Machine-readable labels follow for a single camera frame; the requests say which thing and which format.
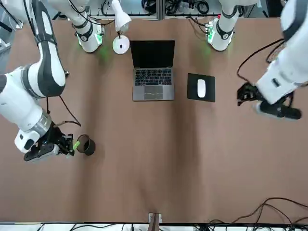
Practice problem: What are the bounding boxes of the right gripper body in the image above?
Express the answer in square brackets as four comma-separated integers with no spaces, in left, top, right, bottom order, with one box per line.
[39,125,66,145]

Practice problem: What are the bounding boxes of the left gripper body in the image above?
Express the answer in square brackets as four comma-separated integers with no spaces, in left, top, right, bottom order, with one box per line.
[255,84,265,103]

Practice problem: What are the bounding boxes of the black mesh pen holder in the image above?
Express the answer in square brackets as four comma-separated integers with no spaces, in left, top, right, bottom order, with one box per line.
[76,134,96,156]

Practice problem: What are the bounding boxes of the white computer mouse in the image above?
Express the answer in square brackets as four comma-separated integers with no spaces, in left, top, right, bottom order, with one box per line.
[197,78,206,99]

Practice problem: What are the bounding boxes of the black mouse pad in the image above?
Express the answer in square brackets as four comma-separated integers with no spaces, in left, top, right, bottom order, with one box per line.
[186,73,216,103]

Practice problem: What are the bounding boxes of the grey open laptop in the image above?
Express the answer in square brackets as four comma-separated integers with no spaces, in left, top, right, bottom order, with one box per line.
[129,40,176,102]

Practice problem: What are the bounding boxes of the white desk lamp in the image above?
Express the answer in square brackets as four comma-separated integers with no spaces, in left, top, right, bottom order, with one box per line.
[110,0,132,55]

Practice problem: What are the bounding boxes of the white label tag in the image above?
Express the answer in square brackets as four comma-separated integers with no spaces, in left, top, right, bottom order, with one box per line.
[148,212,162,223]

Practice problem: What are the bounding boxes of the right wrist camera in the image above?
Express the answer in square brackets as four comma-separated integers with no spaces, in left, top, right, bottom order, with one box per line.
[23,143,60,162]

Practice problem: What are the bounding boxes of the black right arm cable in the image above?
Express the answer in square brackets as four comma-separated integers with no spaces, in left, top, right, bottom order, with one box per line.
[45,95,82,127]

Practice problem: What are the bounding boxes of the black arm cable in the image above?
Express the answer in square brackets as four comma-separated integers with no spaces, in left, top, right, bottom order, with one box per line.
[45,95,82,127]
[237,38,295,106]

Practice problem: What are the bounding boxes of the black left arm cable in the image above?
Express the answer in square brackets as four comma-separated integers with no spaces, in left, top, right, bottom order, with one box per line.
[237,38,295,106]

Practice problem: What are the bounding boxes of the black cable bundle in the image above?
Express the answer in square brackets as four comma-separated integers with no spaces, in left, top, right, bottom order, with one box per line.
[194,197,308,231]

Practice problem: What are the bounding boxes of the aluminium frame rail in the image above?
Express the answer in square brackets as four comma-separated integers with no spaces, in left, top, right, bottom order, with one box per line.
[88,0,223,22]

